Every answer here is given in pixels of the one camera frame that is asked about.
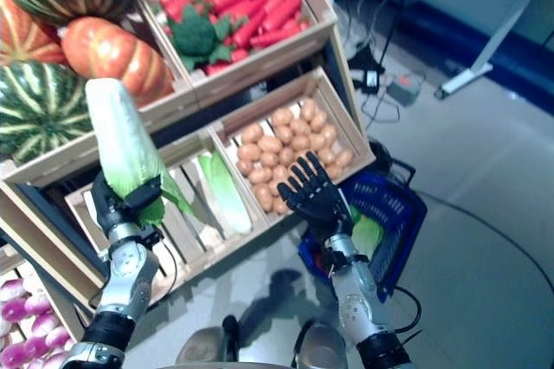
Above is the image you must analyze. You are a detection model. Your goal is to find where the grey power box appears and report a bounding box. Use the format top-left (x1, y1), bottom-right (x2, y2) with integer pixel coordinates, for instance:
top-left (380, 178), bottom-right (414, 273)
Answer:
top-left (386, 75), bottom-right (422, 106)

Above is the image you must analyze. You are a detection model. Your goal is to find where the dark green broccoli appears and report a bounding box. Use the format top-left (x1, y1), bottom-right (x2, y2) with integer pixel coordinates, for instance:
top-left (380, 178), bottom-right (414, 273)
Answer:
top-left (167, 3), bottom-right (237, 71)

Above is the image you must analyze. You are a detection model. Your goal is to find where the white desk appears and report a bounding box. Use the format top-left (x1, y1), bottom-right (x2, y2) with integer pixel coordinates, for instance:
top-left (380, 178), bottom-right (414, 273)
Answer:
top-left (406, 0), bottom-right (554, 100)

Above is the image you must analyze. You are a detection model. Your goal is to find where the silver robot right leg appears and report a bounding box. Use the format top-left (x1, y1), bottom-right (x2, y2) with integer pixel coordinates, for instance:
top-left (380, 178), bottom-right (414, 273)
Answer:
top-left (292, 319), bottom-right (350, 369)

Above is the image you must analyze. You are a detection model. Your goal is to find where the wooden display stand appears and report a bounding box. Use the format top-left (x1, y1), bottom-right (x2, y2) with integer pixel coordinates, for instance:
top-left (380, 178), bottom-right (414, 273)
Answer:
top-left (0, 0), bottom-right (369, 314)

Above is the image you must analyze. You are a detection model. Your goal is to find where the orange striped pumpkin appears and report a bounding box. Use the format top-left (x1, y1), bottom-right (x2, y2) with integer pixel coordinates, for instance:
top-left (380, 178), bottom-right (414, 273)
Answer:
top-left (0, 0), bottom-right (68, 68)
top-left (60, 16), bottom-right (177, 108)

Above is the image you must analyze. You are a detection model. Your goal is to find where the blue plastic shopping basket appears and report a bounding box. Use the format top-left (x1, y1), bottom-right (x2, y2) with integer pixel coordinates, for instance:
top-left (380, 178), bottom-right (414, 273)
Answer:
top-left (298, 141), bottom-right (428, 304)

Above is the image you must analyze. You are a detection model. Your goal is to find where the wooden slatted crate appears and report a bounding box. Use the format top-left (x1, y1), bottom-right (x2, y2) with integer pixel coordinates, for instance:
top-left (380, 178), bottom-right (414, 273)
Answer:
top-left (209, 66), bottom-right (377, 227)
top-left (0, 0), bottom-right (204, 191)
top-left (64, 128), bottom-right (300, 301)
top-left (129, 0), bottom-right (338, 93)
top-left (0, 243), bottom-right (87, 369)

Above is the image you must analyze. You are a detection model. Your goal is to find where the napa cabbage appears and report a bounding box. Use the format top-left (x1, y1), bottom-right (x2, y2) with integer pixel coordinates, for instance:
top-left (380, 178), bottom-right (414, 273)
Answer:
top-left (196, 150), bottom-right (254, 236)
top-left (349, 205), bottom-right (385, 260)
top-left (85, 77), bottom-right (196, 228)

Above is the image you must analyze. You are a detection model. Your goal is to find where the black tripod stand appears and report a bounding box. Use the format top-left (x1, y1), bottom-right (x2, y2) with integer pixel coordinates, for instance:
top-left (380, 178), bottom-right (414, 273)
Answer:
top-left (348, 0), bottom-right (422, 78)

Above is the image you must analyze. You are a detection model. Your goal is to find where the black floor cable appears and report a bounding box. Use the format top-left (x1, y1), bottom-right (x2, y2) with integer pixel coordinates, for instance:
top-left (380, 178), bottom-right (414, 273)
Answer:
top-left (413, 193), bottom-right (554, 295)

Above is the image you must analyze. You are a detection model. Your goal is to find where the purple white onion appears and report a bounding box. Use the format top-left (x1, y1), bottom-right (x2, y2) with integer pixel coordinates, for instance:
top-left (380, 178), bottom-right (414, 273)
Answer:
top-left (0, 277), bottom-right (27, 300)
top-left (1, 298), bottom-right (28, 323)
top-left (22, 336), bottom-right (49, 360)
top-left (32, 312), bottom-right (61, 338)
top-left (44, 327), bottom-right (72, 349)
top-left (42, 350), bottom-right (70, 369)
top-left (23, 292), bottom-right (53, 316)
top-left (0, 342), bottom-right (28, 369)

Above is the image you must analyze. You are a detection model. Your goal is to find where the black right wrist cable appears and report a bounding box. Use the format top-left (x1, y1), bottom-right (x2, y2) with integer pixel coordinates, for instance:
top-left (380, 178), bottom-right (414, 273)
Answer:
top-left (390, 284), bottom-right (424, 335)

